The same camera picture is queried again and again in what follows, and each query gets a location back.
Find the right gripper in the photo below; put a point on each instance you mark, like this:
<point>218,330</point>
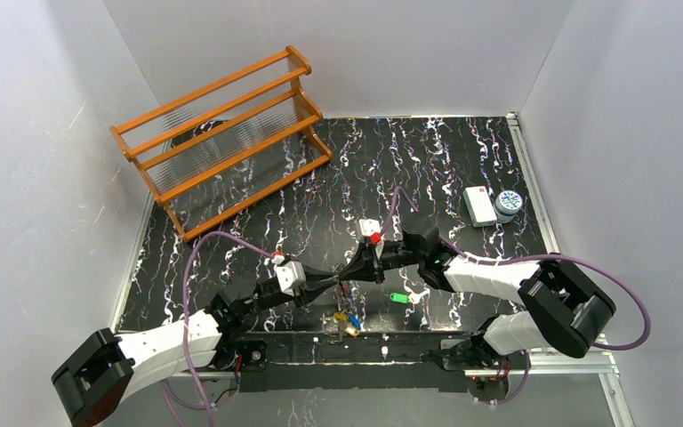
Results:
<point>374,261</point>

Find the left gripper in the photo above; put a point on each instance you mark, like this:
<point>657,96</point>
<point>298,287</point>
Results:
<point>305,286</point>

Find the yellow key tag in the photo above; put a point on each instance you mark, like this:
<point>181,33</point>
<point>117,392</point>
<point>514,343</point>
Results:
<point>344,324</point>

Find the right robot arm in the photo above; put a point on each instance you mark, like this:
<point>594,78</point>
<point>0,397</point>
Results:
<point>562,307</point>

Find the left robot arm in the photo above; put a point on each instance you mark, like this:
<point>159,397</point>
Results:
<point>108,368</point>

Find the loose green key tag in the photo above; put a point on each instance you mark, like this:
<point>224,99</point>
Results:
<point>401,298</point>

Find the white green small box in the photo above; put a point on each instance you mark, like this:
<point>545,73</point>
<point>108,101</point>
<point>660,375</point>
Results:
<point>480,207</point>

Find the blue white round tin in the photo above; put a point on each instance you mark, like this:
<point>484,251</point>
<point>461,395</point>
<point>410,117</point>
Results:
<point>506,205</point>

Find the orange wooden shelf rack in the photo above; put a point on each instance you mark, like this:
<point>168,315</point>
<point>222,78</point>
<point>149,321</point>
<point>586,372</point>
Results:
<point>229,144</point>

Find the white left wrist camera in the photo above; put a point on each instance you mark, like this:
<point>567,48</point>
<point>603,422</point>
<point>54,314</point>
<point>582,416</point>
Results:
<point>290,273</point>

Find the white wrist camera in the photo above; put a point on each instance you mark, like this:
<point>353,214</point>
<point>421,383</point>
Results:
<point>290,273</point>
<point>369,231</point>

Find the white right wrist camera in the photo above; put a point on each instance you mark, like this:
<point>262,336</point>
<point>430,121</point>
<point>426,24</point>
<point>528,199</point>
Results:
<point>369,231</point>

